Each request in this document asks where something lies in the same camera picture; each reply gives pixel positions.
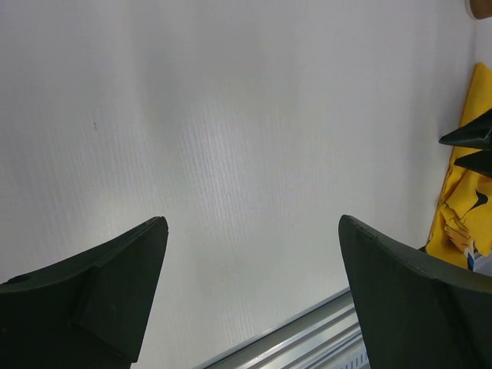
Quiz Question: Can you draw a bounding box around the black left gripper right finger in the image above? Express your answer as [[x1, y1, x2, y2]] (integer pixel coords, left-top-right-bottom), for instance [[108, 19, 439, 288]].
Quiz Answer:
[[338, 215, 491, 368]]

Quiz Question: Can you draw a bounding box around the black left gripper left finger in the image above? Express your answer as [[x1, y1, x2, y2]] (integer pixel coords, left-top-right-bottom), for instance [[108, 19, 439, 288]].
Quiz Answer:
[[1, 217, 168, 368]]

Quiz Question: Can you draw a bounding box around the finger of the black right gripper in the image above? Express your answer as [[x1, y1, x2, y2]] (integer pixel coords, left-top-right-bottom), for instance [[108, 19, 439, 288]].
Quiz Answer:
[[439, 113, 491, 148], [454, 150, 492, 172]]

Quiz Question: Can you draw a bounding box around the yellow Pikachu cloth placemat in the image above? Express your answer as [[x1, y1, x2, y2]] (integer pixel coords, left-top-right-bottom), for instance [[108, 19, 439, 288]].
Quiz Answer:
[[424, 62, 492, 272]]

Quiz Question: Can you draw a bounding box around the brown and white metal cup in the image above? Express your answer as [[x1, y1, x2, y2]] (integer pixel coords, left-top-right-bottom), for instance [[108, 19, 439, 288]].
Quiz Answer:
[[469, 0, 492, 20]]

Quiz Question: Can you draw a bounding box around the aluminium front frame rail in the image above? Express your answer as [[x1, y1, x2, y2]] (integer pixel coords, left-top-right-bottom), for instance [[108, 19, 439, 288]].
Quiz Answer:
[[199, 289, 370, 369]]

